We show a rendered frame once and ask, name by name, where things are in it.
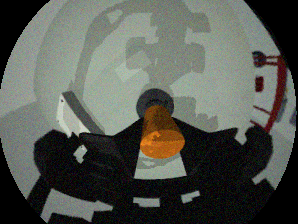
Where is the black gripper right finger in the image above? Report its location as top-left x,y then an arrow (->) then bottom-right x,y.
172,117 -> 238,176

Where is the orange knob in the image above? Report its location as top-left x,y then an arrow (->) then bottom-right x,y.
140,105 -> 185,159

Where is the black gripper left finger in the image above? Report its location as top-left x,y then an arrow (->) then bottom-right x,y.
78,117 -> 144,177

